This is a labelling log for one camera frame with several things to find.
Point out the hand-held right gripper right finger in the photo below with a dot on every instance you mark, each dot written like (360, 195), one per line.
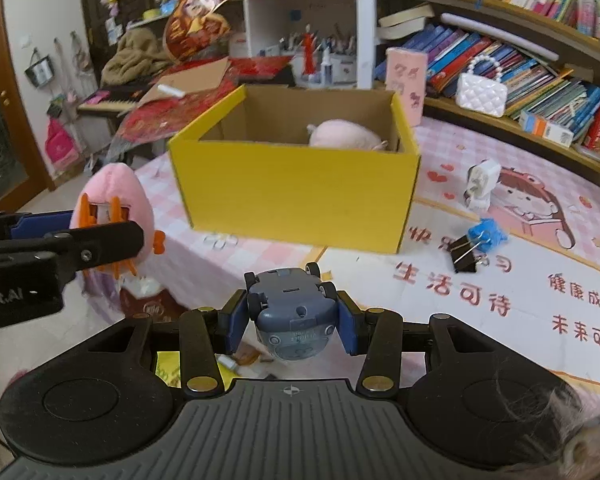
(351, 330)

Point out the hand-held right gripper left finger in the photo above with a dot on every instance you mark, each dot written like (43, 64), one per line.
(236, 325)

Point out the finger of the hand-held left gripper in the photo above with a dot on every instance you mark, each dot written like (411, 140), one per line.
(40, 225)
(100, 247)

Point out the grey-blue toy car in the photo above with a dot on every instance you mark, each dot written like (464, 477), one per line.
(290, 310)

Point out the pink plush with orange feet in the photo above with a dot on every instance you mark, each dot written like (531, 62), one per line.
(125, 185)

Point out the black binder clip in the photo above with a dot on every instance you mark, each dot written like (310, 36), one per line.
(462, 255)

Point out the yellow cardboard box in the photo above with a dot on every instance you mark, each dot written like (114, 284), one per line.
(290, 195)

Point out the small blue toy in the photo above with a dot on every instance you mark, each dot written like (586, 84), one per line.
(490, 232)

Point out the pink pig plush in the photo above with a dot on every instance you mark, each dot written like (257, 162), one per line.
(345, 135)

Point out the white power adapter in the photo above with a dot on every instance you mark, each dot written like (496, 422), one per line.
(480, 182)

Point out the brown framed glass door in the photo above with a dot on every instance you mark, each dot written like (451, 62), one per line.
(30, 150)

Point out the pink hanging bag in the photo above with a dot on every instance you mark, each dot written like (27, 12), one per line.
(62, 145)

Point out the pink checked printed tablecloth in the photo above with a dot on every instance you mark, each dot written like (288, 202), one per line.
(480, 335)

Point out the electric keyboard piano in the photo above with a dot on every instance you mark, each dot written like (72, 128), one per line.
(110, 104)

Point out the small pink case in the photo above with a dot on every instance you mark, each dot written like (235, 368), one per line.
(97, 96)

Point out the red decoration sheets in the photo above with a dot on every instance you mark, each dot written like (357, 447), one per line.
(180, 110)

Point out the white marker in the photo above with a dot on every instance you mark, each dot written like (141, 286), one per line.
(171, 91)

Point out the brown blanket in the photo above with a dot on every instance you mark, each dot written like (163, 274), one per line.
(135, 55)

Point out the brown cardboard sheet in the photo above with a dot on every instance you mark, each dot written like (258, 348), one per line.
(195, 77)

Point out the red gold foil balloon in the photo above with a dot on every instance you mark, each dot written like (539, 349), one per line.
(190, 25)

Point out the pink printed box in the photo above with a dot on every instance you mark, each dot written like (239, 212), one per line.
(405, 80)

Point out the person's fuzzy pink clothing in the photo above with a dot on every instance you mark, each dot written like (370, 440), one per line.
(590, 435)

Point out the white quilted handbag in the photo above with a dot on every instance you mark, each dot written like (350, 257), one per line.
(480, 95)

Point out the bunch of brushes and pens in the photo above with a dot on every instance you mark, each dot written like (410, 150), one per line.
(335, 60)

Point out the orange white blue carton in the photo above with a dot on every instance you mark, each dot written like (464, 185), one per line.
(545, 130)

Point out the white cabinet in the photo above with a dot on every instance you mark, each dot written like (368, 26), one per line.
(280, 20)

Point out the wooden bookshelf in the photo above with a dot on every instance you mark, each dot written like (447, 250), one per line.
(366, 35)

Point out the thick old book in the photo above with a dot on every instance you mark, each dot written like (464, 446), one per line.
(405, 14)
(402, 31)

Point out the row of blue books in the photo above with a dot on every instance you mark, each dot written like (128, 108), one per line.
(530, 80)

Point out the white rolled paper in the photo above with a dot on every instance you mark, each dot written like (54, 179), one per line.
(500, 35)

